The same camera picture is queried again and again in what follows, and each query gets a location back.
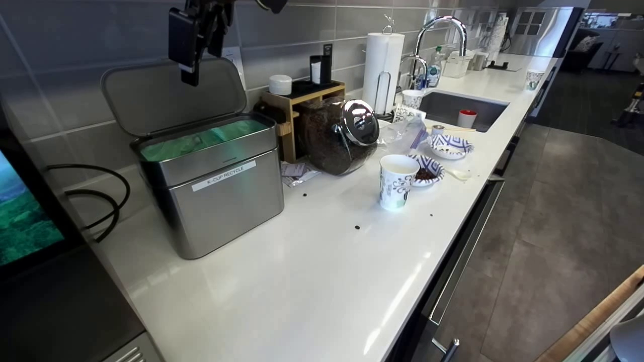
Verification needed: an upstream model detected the tall chrome kitchen faucet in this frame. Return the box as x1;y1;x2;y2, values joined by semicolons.
409;15;470;88

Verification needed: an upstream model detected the white round container on shelf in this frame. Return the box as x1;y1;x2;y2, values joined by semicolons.
271;74;292;95

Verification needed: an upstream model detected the patterned paper cup upright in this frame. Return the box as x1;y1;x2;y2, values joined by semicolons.
381;156;418;212

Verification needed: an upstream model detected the drawer handle bar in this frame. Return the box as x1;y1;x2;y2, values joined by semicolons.
425;180;505;326

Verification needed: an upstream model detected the stainless steel lidded bin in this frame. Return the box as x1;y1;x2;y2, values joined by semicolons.
103;59;284;260

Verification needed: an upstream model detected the paper plate with coffee grounds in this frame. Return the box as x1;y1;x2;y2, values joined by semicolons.
411;154;443;190

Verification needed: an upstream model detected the black screen appliance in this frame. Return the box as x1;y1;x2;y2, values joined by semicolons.
0;122;84;280

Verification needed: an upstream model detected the clear plastic zip bag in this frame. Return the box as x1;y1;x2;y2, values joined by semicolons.
378;106;430;154

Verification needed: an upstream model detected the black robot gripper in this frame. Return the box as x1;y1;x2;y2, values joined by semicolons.
168;0;235;87

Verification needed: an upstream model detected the stainless sink basin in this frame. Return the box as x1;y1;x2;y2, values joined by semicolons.
416;90;509;135

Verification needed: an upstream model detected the small white red-lidded cup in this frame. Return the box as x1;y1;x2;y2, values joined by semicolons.
457;108;477;128

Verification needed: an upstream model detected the wooden countertop organizer shelf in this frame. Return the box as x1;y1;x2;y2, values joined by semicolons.
260;80;346;162

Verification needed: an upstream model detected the black power cable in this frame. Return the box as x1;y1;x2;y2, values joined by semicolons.
42;164;134;245

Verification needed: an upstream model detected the white paper towel roll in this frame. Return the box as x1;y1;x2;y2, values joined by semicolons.
363;33;405;115

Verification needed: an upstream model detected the black canister on shelf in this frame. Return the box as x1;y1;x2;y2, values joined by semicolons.
320;42;335;87

